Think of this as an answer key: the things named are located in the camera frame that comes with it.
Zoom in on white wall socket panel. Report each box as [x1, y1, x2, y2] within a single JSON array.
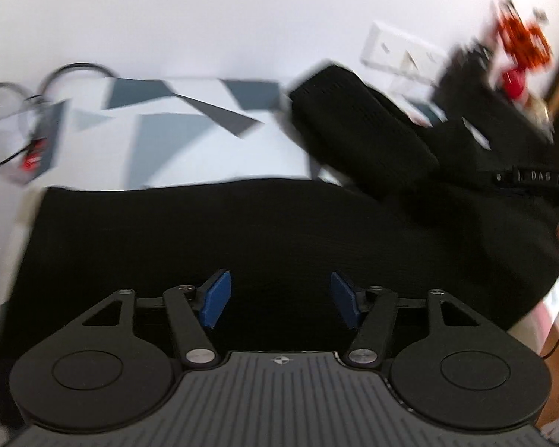
[[361, 21, 452, 78]]

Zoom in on red orange ornament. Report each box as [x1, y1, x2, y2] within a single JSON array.
[[491, 0, 554, 99]]

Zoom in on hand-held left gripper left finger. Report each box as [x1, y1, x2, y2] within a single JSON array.
[[65, 269, 232, 368]]

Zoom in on black looped cable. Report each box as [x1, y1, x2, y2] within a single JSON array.
[[0, 61, 118, 178]]

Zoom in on black knit sweater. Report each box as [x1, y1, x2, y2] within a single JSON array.
[[0, 64, 559, 429]]

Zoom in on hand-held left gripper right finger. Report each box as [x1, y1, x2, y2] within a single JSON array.
[[331, 271, 499, 366]]

